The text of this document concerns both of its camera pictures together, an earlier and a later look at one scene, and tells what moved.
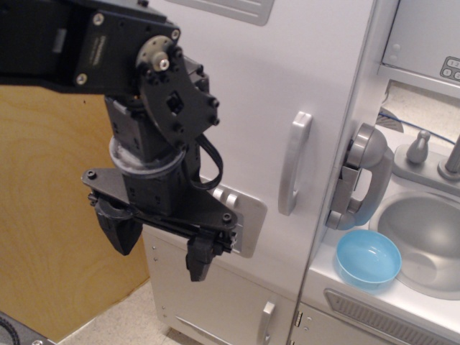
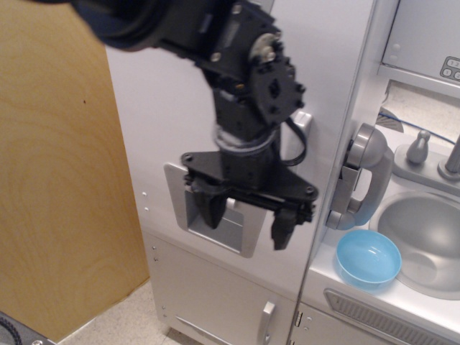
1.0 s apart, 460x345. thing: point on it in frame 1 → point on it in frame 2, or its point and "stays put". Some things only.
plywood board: [57, 265] stays put
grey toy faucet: [415, 161] stays put
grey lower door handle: [269, 309] stays put
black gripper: [159, 185] → [250, 170]
